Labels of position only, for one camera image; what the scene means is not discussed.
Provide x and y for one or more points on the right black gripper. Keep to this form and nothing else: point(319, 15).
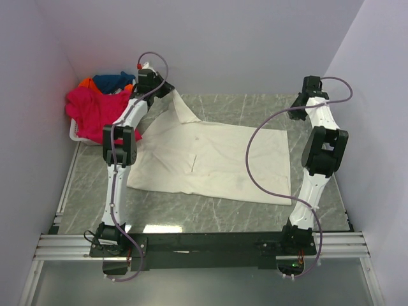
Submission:
point(295, 115)

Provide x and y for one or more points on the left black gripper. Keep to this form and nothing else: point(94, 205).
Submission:
point(167, 88)

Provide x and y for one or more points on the white t shirt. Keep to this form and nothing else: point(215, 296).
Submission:
point(179, 153)

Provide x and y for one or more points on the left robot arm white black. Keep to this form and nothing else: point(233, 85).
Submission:
point(120, 152)

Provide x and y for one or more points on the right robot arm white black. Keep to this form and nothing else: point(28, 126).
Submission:
point(321, 158)

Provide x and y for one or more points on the blue t shirt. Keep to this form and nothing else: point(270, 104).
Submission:
point(108, 84)

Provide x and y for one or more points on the orange t shirt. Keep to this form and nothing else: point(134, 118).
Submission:
point(89, 83)

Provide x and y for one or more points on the pink t shirt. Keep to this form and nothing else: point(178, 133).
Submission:
point(99, 114)

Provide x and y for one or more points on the white laundry basket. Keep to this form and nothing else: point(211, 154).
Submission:
point(79, 135)

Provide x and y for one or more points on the black base beam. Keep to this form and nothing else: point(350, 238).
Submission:
point(205, 250)

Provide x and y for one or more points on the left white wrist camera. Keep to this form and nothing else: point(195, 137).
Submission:
point(145, 65)

